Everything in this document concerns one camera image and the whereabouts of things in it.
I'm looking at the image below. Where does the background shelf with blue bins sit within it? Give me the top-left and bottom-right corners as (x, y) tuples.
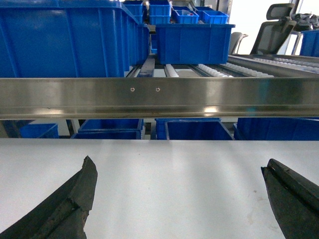
(123, 0), (229, 25)

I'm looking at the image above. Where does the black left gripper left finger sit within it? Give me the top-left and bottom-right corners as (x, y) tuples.
(0, 156), (98, 239)

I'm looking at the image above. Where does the stainless steel roller shelf rack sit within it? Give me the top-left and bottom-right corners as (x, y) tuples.
(0, 55), (319, 120)

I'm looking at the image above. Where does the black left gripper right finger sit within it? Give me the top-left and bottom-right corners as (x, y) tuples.
(261, 159), (319, 239)

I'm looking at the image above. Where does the large blue bin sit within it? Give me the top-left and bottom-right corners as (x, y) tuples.
(300, 30), (319, 57)
(0, 0), (149, 78)
(156, 23), (235, 65)

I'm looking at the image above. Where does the blue bin below shelf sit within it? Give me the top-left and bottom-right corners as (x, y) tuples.
(155, 118), (234, 140)

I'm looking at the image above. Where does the large blue bin centre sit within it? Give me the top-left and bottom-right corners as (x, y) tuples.
(156, 23), (235, 65)

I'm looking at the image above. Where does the large blue bin far left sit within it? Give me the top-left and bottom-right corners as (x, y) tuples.
(0, 0), (149, 78)

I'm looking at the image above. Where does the large blue bin right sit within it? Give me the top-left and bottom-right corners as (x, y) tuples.
(300, 30), (319, 57)

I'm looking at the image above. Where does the black mesh office chair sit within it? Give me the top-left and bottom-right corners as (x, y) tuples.
(250, 3), (297, 55)

